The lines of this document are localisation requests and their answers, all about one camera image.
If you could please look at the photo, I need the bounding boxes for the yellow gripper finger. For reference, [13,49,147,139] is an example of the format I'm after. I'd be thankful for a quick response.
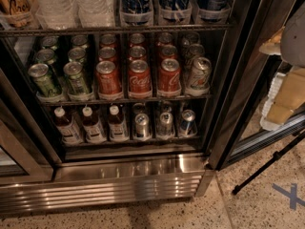
[266,67,305,124]
[259,27,284,55]

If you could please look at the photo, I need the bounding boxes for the red coke can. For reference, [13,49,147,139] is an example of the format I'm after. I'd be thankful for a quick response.
[129,46,147,61]
[158,58,181,92]
[99,33,118,49]
[128,60,151,94]
[129,33,146,47]
[159,45,177,60]
[98,47,117,64]
[155,32,173,47]
[95,61,122,94]

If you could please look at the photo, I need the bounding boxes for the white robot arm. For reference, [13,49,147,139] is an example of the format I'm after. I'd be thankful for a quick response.
[259,3,305,131]

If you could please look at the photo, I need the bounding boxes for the glass fridge door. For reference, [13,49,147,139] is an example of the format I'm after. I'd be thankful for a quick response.
[204,0,304,170]

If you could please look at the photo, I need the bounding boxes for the blue Pepsi can right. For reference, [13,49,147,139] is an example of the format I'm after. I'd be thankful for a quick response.
[196,0,230,22]

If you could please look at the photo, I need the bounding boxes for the silver can middle right column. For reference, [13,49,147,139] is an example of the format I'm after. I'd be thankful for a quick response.
[184,44,205,65]

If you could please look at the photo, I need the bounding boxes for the silver can column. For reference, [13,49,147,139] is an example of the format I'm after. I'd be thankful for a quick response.
[181,31,200,47]
[184,44,205,65]

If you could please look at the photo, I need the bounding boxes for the silver can back right column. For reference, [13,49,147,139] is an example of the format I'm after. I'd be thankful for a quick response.
[181,31,200,47]

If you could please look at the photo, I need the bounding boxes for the silver 7up can front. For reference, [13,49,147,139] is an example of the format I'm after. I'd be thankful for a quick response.
[187,56,212,90]

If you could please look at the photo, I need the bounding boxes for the blue silver can bottom right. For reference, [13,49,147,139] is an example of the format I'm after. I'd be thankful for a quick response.
[179,110,195,136]

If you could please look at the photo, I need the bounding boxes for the silver can bottom middle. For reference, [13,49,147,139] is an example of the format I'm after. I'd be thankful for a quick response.
[158,112,173,135]

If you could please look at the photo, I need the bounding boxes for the silver can bottom left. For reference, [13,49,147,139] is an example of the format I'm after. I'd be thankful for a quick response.
[135,114,150,138]

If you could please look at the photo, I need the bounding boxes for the stainless steel fridge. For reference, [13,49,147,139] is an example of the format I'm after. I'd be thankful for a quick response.
[0,0,304,216]

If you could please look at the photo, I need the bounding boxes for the green can column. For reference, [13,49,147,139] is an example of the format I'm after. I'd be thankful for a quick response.
[63,61,92,95]
[71,34,90,50]
[68,47,87,64]

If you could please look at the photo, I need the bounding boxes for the tea bottle middle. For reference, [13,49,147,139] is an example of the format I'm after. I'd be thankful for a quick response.
[82,106,106,144]

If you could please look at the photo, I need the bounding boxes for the tea bottle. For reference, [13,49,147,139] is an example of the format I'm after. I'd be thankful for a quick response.
[54,107,83,145]
[108,105,129,141]
[82,106,106,144]

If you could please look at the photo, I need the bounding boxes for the green can back far-left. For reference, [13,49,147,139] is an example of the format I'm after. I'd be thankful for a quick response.
[40,35,59,51]

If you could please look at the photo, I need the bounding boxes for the green can far-left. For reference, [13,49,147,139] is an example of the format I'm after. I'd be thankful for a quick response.
[35,49,57,67]
[40,35,59,51]
[28,63,62,97]

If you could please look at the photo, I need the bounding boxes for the green can middle far-left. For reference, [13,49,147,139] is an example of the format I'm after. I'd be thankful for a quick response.
[35,49,57,67]

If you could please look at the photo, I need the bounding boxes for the green can front far-left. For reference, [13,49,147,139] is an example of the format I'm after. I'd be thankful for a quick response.
[28,63,62,97]

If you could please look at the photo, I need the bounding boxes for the yellow LaCroix can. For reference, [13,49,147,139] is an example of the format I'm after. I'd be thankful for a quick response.
[0,0,34,29]

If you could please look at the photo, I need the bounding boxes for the black tripod leg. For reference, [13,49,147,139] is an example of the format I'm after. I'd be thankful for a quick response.
[232,131,305,195]

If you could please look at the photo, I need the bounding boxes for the blue tape cross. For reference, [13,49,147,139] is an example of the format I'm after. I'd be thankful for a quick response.
[272,183,305,210]

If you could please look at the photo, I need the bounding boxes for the tea bottle right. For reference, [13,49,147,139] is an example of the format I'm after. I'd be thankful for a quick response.
[108,105,129,141]

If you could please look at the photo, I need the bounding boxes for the right clear water bottle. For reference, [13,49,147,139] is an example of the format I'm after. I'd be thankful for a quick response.
[75,0,114,28]

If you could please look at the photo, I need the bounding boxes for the clear water bottle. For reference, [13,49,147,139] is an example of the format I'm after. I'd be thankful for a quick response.
[37,0,76,30]
[75,0,114,28]

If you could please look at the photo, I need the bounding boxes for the left clear water bottle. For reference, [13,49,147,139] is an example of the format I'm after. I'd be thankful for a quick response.
[37,0,76,30]

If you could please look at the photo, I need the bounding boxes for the tea bottle left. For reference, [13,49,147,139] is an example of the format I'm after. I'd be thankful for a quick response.
[54,107,83,145]

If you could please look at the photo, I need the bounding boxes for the top wire shelf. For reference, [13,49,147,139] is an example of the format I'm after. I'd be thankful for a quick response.
[0,23,234,37]

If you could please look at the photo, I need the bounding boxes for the wire shelf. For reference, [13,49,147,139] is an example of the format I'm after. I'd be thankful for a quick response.
[0,23,234,37]
[62,135,200,148]
[38,94,213,106]

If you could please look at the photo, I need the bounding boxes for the bottom wire shelf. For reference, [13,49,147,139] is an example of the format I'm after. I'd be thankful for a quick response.
[62,135,200,148]

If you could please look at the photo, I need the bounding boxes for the middle wire shelf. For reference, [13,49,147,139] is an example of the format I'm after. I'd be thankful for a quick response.
[38,94,213,106]

